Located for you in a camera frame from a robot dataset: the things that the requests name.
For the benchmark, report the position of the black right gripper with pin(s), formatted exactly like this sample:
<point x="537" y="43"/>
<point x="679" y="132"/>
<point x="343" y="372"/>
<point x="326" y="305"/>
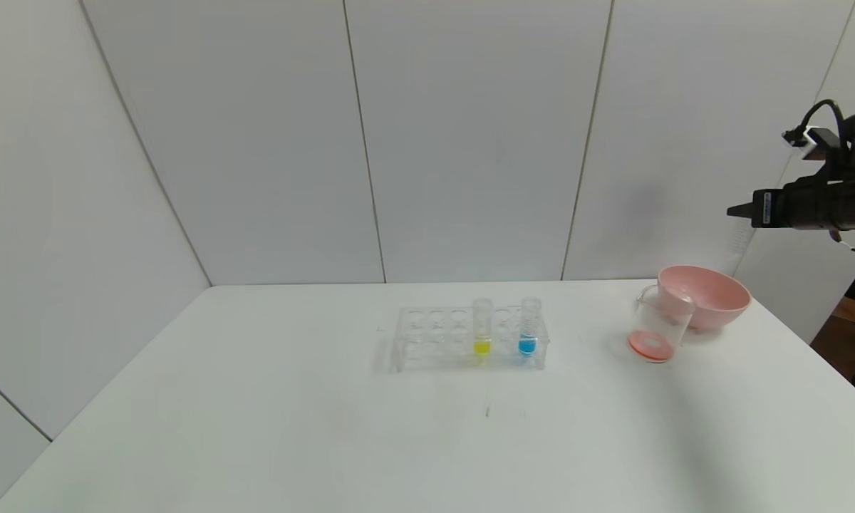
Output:
<point x="767" y="207"/>

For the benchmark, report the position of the test tube with yellow pigment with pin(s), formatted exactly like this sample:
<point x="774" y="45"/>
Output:
<point x="482" y="348"/>

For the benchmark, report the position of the clear glass beaker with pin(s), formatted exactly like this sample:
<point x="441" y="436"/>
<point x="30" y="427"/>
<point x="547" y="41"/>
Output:
<point x="657" y="342"/>

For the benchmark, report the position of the test tube with blue pigment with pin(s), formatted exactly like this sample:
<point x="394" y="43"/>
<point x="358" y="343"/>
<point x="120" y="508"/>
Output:
<point x="526" y="347"/>

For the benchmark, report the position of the clear acrylic test tube rack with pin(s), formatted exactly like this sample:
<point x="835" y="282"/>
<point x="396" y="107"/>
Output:
<point x="434" y="360"/>

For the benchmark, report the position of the pink bowl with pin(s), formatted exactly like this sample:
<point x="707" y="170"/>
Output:
<point x="716" y="296"/>

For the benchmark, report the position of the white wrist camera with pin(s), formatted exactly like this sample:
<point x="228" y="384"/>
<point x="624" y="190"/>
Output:
<point x="819" y="137"/>

